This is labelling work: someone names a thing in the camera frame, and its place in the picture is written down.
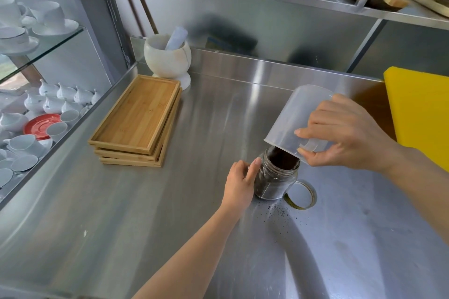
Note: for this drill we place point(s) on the light wooden oval tray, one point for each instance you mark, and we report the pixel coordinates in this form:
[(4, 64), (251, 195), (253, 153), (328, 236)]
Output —
[(431, 2)]

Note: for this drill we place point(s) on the group of white porcelain tableware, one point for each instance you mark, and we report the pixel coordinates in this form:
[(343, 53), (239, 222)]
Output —
[(35, 102)]

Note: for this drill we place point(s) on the white cup silver rim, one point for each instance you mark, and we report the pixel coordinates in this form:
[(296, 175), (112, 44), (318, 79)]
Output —
[(14, 36)]

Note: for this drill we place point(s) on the translucent plastic measuring cup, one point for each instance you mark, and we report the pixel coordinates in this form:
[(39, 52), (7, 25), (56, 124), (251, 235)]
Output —
[(294, 113)]

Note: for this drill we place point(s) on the white porcelain saucer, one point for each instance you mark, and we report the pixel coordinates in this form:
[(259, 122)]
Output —
[(70, 27)]

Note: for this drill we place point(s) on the red saucer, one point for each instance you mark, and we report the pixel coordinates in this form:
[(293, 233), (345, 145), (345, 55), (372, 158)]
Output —
[(38, 127)]

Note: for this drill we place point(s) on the white saucer silver rim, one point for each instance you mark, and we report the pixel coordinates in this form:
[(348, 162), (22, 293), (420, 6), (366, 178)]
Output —
[(28, 48)]

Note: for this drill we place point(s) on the bamboo tray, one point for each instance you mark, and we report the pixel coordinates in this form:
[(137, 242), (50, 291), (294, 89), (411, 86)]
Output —
[(172, 155), (168, 144), (136, 113)]

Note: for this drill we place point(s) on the person's left forearm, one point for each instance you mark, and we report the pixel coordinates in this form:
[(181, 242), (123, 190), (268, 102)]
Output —
[(189, 256)]

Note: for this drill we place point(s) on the person's left hand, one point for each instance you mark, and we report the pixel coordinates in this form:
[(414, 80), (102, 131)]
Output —
[(238, 190)]

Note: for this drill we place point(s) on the white marble pestle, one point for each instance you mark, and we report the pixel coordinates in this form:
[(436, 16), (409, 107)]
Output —
[(177, 37)]

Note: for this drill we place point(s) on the gold metal jar lid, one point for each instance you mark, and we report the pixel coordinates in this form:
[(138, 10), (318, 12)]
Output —
[(312, 200)]

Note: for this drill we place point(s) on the person's right hand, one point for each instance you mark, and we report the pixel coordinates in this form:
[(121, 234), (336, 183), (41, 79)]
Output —
[(357, 134)]

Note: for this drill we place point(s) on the yellow plastic cutting board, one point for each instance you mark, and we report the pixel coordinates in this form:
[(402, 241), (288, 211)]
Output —
[(421, 113)]

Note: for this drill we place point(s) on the white marble mortar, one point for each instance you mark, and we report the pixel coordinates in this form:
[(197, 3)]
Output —
[(168, 60)]

